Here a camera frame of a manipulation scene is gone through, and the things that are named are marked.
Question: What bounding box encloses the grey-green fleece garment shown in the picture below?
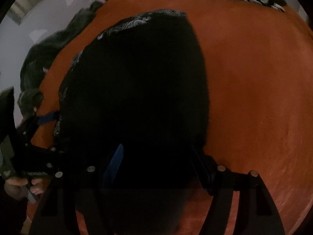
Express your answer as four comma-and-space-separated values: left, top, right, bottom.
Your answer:
17, 0, 112, 121

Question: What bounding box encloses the person's left hand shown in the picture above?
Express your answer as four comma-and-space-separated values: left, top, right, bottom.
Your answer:
4, 175, 46, 201

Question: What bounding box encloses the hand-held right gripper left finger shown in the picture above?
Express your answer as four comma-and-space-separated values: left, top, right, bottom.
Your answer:
29, 143, 125, 235

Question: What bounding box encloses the folded black white-print garment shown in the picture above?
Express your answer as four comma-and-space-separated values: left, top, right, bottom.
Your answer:
235, 0, 286, 13

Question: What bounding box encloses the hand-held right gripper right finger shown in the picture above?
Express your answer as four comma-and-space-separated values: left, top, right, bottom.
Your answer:
189, 144, 285, 235

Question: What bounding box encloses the black patterned cloth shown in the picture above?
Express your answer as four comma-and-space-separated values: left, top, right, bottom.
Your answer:
52, 8, 212, 191

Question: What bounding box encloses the barred window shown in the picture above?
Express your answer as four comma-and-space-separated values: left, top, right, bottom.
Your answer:
10, 0, 66, 25

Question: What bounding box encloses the orange bed blanket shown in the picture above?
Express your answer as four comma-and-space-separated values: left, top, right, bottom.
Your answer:
24, 0, 313, 235

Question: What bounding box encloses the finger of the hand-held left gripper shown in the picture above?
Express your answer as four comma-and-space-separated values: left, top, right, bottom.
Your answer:
23, 143, 64, 172
17, 111, 60, 143

